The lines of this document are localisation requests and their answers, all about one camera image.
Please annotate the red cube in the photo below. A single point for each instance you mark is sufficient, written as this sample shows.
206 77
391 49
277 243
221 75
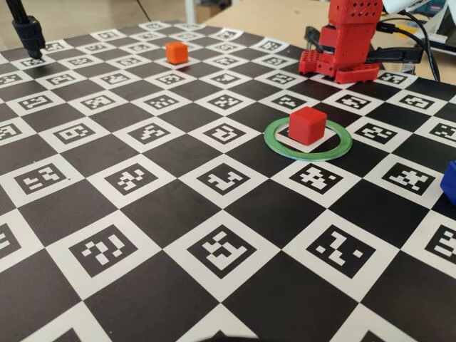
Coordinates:
306 124

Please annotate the orange cube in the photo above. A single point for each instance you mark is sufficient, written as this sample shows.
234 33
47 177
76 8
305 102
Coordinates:
177 53

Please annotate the blue cube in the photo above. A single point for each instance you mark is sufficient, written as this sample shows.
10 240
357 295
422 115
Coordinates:
449 181

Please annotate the red robot arm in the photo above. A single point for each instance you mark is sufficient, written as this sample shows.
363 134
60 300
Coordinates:
349 35

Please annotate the black white marker board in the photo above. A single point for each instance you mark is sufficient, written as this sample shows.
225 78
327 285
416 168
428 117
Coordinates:
171 213

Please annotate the black table clamp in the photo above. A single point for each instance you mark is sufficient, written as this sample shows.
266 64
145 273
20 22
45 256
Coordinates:
310 37
392 55

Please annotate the cardboard box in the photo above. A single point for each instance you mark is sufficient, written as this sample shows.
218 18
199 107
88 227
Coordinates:
206 14

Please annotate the black tripod leg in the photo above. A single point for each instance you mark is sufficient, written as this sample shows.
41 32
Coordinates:
28 32

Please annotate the white electronic device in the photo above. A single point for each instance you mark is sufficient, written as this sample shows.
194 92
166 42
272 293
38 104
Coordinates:
436 28

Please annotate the teal box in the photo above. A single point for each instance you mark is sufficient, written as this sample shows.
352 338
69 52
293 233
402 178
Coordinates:
434 7

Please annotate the white post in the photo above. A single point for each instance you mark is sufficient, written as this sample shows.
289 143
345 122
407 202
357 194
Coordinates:
190 10

